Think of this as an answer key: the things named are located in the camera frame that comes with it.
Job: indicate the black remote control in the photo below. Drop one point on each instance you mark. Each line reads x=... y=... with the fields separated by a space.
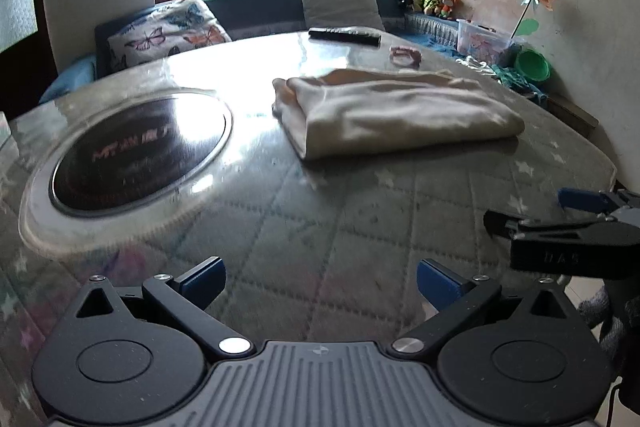
x=345 y=36

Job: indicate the pink scrunchie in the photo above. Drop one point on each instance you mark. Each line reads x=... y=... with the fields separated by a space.
x=400 y=52

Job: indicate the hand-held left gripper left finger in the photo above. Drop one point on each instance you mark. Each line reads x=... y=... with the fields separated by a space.
x=205 y=279

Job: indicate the green plastic bowl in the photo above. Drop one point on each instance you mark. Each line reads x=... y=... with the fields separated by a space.
x=532 y=66

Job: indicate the beige pillow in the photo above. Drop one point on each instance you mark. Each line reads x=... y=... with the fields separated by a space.
x=340 y=4

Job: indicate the butterfly print pillow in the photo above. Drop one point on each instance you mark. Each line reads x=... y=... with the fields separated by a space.
x=165 y=34

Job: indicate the clear plastic storage box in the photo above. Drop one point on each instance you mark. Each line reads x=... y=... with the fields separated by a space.
x=482 y=41

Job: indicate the dark wooden box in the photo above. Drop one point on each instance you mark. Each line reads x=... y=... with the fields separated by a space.
x=570 y=109

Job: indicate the blue sofa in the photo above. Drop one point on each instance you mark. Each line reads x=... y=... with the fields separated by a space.
x=250 y=4

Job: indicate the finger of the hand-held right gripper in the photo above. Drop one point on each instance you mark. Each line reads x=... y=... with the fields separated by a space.
x=502 y=223
x=582 y=199

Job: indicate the beige garment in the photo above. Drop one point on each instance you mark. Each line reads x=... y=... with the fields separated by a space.
x=400 y=117

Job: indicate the teal cloth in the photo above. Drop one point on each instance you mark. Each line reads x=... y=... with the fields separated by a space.
x=510 y=77

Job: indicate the round built-in cooktop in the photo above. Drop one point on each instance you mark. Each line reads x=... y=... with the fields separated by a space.
x=135 y=152

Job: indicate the person's right forearm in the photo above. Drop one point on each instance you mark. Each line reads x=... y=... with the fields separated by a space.
x=602 y=317

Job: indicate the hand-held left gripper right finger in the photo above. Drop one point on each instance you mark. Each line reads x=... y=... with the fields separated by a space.
x=440 y=282

